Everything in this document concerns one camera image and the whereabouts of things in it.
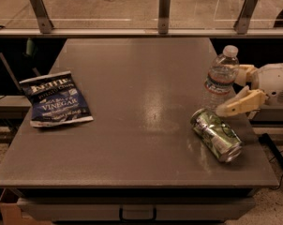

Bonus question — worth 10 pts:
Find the metal rail bar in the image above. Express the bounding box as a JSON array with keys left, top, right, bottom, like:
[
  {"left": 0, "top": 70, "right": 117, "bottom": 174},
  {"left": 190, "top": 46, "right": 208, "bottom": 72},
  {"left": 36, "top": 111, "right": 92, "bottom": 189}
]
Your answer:
[{"left": 0, "top": 28, "right": 283, "bottom": 38}]

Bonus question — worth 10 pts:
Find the grey drawer with handle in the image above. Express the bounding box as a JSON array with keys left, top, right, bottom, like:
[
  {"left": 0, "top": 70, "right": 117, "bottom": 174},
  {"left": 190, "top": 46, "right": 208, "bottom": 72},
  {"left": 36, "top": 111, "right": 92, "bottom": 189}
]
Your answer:
[{"left": 17, "top": 197, "right": 255, "bottom": 222}]

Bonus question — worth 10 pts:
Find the right metal bracket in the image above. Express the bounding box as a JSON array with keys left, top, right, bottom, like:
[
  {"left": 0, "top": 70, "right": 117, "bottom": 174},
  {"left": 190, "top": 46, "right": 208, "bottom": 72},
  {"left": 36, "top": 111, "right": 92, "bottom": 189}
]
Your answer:
[{"left": 233, "top": 0, "right": 259, "bottom": 35}]

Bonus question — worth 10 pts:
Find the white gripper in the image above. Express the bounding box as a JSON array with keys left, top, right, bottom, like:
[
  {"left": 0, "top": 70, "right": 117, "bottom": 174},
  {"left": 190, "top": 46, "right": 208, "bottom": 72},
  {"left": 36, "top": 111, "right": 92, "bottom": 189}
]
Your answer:
[{"left": 216, "top": 63, "right": 283, "bottom": 117}]

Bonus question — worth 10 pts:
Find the cardboard box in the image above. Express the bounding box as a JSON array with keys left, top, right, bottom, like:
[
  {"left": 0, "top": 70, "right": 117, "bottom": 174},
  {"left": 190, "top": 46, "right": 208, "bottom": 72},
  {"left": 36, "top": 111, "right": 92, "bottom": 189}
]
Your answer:
[{"left": 0, "top": 189, "right": 52, "bottom": 225}]

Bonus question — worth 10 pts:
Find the metal bracket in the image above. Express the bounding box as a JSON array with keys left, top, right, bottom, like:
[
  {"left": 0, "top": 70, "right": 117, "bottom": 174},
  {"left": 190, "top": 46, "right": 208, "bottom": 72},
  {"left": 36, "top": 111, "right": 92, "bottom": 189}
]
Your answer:
[
  {"left": 233, "top": 0, "right": 259, "bottom": 35},
  {"left": 29, "top": 0, "right": 53, "bottom": 34},
  {"left": 157, "top": 0, "right": 171, "bottom": 34}
]

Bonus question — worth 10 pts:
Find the green soda can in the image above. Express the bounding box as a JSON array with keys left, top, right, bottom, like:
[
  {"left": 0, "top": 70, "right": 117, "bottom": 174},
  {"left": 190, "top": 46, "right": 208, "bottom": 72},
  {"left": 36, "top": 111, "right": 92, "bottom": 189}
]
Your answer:
[{"left": 190, "top": 109, "right": 242, "bottom": 163}]

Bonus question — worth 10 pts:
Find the clear plastic water bottle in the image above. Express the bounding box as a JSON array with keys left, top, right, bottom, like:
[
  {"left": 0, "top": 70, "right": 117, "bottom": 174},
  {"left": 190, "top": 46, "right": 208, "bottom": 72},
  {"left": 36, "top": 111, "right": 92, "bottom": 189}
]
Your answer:
[{"left": 203, "top": 45, "right": 239, "bottom": 110}]

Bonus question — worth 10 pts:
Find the blue kettle chips bag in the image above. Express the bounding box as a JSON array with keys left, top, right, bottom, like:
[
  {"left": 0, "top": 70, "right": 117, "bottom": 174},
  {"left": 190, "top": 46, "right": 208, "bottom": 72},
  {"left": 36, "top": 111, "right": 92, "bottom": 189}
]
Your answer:
[{"left": 20, "top": 71, "right": 94, "bottom": 128}]

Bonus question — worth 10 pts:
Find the left metal bracket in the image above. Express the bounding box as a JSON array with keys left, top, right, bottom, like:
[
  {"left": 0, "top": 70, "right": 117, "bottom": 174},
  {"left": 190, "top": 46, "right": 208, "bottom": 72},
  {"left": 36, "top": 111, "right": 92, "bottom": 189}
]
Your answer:
[{"left": 29, "top": 0, "right": 53, "bottom": 34}]

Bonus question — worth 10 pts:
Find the middle metal bracket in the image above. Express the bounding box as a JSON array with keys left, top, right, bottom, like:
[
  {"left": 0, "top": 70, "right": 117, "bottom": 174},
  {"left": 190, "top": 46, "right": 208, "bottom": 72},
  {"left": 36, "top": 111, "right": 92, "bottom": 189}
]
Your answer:
[{"left": 157, "top": 0, "right": 171, "bottom": 34}]

